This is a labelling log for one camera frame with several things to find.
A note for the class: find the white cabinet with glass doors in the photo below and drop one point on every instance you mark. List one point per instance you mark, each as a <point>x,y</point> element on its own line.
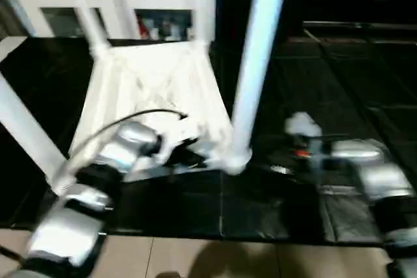
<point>71,1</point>

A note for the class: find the dark low furniture silver edge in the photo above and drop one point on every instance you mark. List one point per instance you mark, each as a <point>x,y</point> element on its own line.
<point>358,28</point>

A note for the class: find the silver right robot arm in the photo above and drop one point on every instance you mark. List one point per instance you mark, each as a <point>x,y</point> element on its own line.
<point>371,174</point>

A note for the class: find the white plastic table top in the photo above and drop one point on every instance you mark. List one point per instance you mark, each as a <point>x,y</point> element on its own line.
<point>156,89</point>

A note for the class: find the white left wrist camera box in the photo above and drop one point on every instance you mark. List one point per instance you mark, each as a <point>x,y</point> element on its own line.
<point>171,140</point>

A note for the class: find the white plastic table leg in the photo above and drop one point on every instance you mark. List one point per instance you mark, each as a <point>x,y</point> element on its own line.
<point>202,4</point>
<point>88,11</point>
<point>26,128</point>
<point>257,63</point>

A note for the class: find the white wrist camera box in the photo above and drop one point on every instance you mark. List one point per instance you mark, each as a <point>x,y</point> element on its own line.
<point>171,140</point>
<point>303,125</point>

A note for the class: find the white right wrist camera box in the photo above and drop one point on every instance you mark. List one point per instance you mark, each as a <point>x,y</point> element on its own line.
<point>303,125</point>

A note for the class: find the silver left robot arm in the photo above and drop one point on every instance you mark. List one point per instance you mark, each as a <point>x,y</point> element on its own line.
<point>98,180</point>

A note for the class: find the black work mat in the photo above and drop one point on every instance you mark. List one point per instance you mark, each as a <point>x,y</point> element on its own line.
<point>195,206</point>

